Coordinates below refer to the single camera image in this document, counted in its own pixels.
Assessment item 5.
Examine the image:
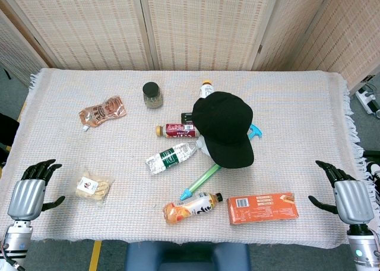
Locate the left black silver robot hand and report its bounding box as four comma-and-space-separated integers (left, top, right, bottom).
7, 159, 66, 222

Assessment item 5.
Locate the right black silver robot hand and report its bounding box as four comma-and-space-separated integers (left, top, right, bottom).
308, 160, 375, 225

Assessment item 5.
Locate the white mannequin head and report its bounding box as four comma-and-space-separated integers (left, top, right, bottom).
195, 135, 215, 162

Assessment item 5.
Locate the black white shoe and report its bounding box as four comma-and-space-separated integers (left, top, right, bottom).
362, 160, 380, 202

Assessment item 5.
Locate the clear bag of biscuits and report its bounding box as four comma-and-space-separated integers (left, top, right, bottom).
74, 169, 115, 207

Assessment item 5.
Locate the orange cardboard box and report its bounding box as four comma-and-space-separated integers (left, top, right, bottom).
227, 192, 299, 226

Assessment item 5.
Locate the white power strip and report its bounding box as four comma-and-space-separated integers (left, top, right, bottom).
355, 83, 380, 119

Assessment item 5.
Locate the orange sauce pouch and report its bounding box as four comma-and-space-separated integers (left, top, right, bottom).
78, 96, 128, 132

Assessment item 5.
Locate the woven folding screen panel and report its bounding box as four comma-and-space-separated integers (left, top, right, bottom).
0, 0, 155, 71
251, 0, 339, 72
292, 0, 380, 91
138, 0, 276, 71
0, 8, 46, 86

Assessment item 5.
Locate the clear water bottle green label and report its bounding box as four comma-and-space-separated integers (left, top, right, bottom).
145, 142, 198, 176

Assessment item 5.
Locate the green blue toy water gun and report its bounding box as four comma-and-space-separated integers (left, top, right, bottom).
179, 123, 264, 201

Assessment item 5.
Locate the glass jar black lid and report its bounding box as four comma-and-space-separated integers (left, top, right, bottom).
142, 82, 163, 109

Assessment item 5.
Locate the orange juice bottle black cap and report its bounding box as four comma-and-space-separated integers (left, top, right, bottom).
162, 192, 223, 225

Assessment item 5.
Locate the red label drink bottle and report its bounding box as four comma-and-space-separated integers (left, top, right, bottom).
156, 122, 200, 139

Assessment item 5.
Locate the white woven fringed tablecloth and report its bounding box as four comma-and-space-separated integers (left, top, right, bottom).
0, 67, 375, 250

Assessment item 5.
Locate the blue padded chair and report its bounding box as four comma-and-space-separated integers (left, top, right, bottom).
123, 241, 252, 271

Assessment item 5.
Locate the white bottle yellow cap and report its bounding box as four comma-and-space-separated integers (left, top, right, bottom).
198, 80, 216, 99

